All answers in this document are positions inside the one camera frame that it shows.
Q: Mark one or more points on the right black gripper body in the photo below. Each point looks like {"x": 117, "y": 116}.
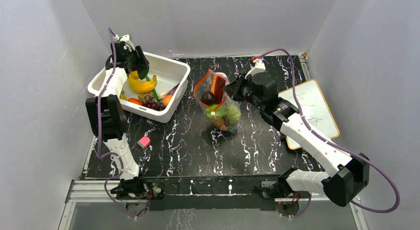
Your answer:
{"x": 239, "y": 90}

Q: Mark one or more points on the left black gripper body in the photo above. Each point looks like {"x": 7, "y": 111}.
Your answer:
{"x": 135, "y": 57}

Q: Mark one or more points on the green toy cabbage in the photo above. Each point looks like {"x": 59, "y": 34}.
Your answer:
{"x": 233, "y": 114}

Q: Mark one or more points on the clear orange-zip bag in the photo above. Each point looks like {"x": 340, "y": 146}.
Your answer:
{"x": 205, "y": 85}

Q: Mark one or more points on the green toy starfruit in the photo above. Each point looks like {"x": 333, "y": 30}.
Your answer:
{"x": 216, "y": 111}

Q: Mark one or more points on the brown toy kiwi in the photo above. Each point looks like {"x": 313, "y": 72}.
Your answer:
{"x": 222, "y": 123}

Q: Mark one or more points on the dark brown toy fruit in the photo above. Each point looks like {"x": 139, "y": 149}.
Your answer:
{"x": 208, "y": 98}

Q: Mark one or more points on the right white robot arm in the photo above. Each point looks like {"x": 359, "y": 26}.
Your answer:
{"x": 344, "y": 175}

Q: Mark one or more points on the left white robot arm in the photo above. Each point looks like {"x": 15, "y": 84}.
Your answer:
{"x": 108, "y": 120}

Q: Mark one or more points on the yellow toy bananas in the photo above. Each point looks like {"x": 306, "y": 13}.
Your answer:
{"x": 141, "y": 87}

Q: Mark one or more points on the orange toy tomato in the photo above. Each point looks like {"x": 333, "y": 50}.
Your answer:
{"x": 135, "y": 101}

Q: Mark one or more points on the dark red toy grapes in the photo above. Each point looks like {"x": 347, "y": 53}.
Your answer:
{"x": 149, "y": 101}

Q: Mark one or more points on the purple toy eggplant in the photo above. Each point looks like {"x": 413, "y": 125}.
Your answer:
{"x": 170, "y": 92}

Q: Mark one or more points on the orange toy peach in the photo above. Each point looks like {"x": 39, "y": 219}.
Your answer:
{"x": 166, "y": 100}

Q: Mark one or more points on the black marble table mat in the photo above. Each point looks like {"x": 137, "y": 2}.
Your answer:
{"x": 189, "y": 145}

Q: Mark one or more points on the pink eraser block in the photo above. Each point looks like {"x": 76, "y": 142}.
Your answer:
{"x": 144, "y": 142}

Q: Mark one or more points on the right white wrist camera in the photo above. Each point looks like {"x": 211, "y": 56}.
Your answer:
{"x": 257, "y": 66}

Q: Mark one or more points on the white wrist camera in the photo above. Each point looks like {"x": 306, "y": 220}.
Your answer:
{"x": 125, "y": 41}
{"x": 257, "y": 66}

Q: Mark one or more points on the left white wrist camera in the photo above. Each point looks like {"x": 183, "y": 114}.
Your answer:
{"x": 125, "y": 41}

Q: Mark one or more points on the small whiteboard wooden frame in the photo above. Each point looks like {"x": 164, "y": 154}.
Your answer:
{"x": 316, "y": 109}

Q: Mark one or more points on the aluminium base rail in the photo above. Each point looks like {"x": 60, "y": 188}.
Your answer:
{"x": 205, "y": 203}

